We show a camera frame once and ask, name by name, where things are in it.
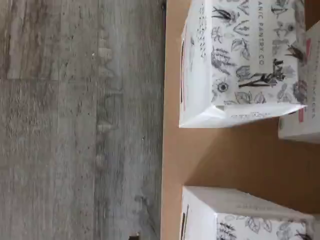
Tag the white box green strip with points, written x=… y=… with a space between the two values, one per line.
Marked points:
x=225 y=215

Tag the white box pink strip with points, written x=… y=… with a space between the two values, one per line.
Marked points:
x=240 y=62

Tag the white floral box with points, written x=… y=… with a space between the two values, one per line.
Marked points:
x=307 y=120

